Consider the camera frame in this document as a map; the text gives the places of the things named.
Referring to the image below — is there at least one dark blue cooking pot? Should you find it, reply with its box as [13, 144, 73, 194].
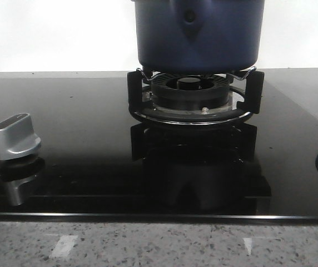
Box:
[134, 0, 265, 75]

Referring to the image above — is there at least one black pot support grate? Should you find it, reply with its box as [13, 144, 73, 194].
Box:
[127, 67, 265, 128]

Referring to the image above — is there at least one black round gas burner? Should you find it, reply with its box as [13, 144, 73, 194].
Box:
[142, 73, 232, 115]

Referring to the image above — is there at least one black glass gas cooktop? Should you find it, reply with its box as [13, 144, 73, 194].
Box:
[0, 68, 318, 224]

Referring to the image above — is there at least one silver stove control knob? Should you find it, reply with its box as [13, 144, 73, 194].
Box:
[0, 113, 41, 161]

